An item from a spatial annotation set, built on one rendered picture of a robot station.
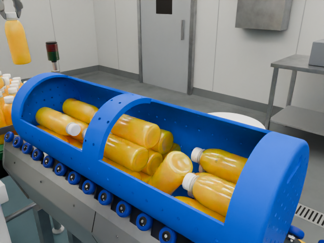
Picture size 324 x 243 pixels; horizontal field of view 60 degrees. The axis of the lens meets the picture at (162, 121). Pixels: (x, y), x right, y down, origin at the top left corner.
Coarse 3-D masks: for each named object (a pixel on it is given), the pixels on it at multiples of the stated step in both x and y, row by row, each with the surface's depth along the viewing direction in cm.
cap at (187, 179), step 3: (189, 174) 62; (192, 174) 62; (186, 177) 62; (189, 177) 61; (192, 177) 61; (183, 180) 62; (186, 180) 61; (189, 180) 61; (183, 183) 62; (186, 183) 61; (189, 183) 61; (183, 186) 62; (186, 186) 61; (186, 189) 62
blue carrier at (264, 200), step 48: (48, 96) 104; (96, 96) 106; (144, 96) 78; (48, 144) 83; (96, 144) 68; (192, 144) 84; (240, 144) 73; (288, 144) 50; (144, 192) 60; (240, 192) 47; (288, 192) 52; (192, 240) 58; (240, 240) 47
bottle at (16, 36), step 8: (8, 24) 104; (16, 24) 104; (8, 32) 104; (16, 32) 105; (24, 32) 108; (8, 40) 106; (16, 40) 106; (24, 40) 108; (16, 48) 107; (24, 48) 109; (16, 56) 108; (24, 56) 109; (16, 64) 110
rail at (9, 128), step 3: (6, 126) 120; (9, 126) 121; (12, 126) 122; (0, 129) 118; (3, 129) 119; (6, 129) 120; (9, 129) 121; (12, 129) 122; (0, 132) 118; (3, 132) 119; (6, 132) 120
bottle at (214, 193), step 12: (192, 180) 60; (204, 180) 58; (216, 180) 58; (192, 192) 60; (204, 192) 57; (216, 192) 56; (228, 192) 55; (204, 204) 58; (216, 204) 55; (228, 204) 54
